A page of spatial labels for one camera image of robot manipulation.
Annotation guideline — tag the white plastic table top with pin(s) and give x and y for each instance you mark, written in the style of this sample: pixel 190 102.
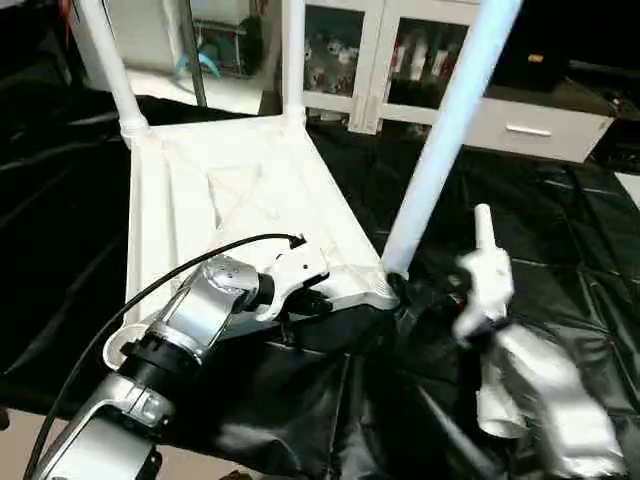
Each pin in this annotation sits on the white plastic table top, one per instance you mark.
pixel 240 190

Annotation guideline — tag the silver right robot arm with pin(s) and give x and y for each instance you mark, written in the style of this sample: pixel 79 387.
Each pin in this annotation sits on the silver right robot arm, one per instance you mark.
pixel 550 400

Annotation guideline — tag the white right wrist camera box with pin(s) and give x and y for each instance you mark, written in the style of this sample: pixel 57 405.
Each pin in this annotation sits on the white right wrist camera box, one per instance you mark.
pixel 485 290

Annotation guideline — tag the grey metal pole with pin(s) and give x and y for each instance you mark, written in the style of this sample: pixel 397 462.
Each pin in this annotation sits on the grey metal pole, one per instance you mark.
pixel 192 55

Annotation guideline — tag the black low cabinet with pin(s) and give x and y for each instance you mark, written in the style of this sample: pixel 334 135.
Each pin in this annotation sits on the black low cabinet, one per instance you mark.
pixel 590 40

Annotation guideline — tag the white drawer unit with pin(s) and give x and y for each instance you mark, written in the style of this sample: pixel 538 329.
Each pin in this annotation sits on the white drawer unit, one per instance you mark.
pixel 530 128

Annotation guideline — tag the white plastic table leg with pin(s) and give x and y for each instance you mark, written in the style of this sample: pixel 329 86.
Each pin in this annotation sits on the white plastic table leg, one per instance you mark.
pixel 486 230
pixel 450 130
pixel 294 60
pixel 110 70

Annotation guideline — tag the light blue plastic object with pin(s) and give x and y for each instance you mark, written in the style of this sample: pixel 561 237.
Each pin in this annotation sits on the light blue plastic object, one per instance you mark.
pixel 200 66

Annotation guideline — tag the black plastic mat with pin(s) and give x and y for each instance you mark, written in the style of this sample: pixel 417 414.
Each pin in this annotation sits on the black plastic mat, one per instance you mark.
pixel 60 220

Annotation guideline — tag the white glass-door cabinet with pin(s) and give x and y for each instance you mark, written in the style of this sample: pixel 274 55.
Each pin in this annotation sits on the white glass-door cabinet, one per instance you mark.
pixel 350 50

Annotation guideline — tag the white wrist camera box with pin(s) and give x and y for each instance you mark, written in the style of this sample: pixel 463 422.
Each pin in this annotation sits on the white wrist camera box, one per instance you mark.
pixel 485 290
pixel 295 275

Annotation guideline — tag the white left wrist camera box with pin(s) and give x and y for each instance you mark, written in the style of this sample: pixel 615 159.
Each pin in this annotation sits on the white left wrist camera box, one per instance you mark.
pixel 295 275

